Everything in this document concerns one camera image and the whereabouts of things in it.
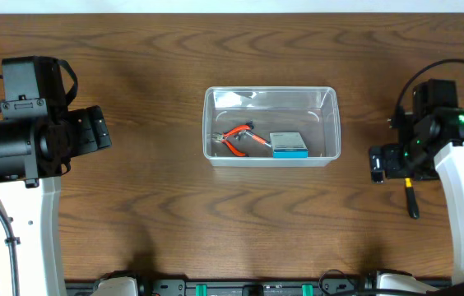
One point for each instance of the red handled pliers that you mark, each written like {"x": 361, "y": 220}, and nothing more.
{"x": 224, "y": 138}

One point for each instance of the small claw hammer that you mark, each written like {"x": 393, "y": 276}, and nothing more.
{"x": 258, "y": 139}

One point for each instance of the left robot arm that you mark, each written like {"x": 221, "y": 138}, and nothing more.
{"x": 39, "y": 136}

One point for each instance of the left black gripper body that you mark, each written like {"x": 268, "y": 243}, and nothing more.
{"x": 93, "y": 128}

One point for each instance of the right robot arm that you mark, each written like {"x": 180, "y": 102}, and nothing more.
{"x": 430, "y": 146}

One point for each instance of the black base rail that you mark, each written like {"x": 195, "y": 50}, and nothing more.
{"x": 180, "y": 287}

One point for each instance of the clear plastic container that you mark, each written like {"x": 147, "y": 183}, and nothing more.
{"x": 310, "y": 110}

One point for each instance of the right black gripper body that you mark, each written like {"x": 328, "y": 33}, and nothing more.
{"x": 386, "y": 163}

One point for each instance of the blue white cardboard box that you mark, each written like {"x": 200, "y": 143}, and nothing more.
{"x": 286, "y": 145}

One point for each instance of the black yellow screwdriver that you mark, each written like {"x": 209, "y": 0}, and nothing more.
{"x": 412, "y": 206}

